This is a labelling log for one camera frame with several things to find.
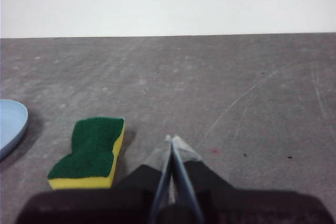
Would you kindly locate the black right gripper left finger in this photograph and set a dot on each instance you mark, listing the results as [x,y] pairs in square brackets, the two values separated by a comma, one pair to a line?
[147,176]

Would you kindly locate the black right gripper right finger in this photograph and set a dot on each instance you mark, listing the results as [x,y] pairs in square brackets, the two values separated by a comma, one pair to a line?
[199,176]

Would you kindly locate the yellow sponge with green scourer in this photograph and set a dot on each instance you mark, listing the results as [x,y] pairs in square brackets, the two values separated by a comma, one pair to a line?
[92,148]

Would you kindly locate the blue round plate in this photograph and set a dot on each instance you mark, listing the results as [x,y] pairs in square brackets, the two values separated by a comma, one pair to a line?
[11,127]

